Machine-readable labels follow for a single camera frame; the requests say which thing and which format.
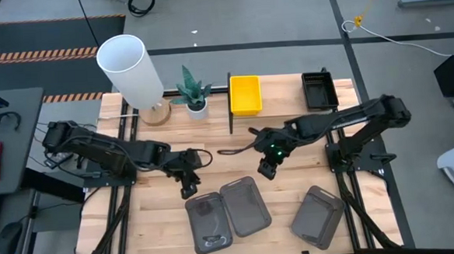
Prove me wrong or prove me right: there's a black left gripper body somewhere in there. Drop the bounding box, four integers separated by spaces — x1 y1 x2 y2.
169 147 204 190

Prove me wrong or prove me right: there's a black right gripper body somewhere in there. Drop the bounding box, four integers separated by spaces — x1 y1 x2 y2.
256 125 299 169

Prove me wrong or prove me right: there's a grey translucent plastic basket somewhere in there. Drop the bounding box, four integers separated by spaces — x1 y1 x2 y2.
183 191 235 254
218 174 274 239
288 183 348 252

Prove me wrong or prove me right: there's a yellow plastic basket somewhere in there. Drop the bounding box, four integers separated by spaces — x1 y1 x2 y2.
229 74 264 118

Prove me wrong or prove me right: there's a black plastic basket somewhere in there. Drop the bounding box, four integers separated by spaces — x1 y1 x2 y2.
300 70 341 112

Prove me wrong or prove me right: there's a snake plant in white pot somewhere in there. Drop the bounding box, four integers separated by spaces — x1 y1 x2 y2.
168 63 215 122

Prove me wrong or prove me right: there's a white cylinder table lamp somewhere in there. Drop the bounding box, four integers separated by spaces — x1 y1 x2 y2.
95 31 173 130

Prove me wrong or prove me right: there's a grey desk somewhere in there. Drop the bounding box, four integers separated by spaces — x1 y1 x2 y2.
0 86 51 197

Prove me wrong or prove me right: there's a black computer mouse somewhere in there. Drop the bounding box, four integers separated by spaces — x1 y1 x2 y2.
0 220 26 254

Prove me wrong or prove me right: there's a black hazard-striped floor mat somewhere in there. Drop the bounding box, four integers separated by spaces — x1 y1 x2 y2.
0 14 131 107

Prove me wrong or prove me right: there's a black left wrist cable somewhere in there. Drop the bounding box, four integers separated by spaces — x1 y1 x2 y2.
187 145 215 171

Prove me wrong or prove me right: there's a yellow cord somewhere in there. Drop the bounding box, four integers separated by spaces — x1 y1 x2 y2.
352 0 384 29

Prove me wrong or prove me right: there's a coiled black cable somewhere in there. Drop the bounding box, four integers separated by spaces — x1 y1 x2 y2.
126 0 157 19

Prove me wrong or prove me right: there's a white floor cable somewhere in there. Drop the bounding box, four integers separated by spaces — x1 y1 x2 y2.
340 12 454 64

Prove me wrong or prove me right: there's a long black floor cable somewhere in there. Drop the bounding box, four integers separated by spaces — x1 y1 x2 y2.
75 0 102 49

